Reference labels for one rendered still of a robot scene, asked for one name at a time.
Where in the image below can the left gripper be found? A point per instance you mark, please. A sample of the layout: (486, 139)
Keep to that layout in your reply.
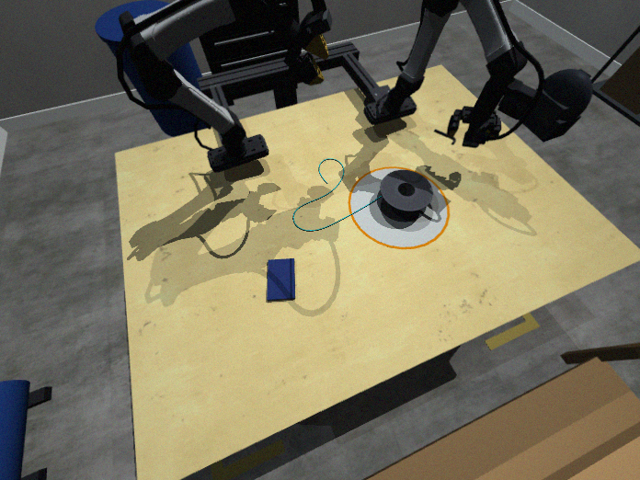
(477, 112)

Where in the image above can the grey perforated disc with centre hole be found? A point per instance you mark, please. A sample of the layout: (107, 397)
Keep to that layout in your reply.
(407, 191)

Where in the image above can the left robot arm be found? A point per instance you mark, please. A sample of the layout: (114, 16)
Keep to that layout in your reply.
(503, 62)

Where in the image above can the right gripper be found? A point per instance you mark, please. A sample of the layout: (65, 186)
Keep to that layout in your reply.
(304, 69)

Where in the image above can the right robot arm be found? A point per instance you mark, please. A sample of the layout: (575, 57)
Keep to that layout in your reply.
(165, 33)

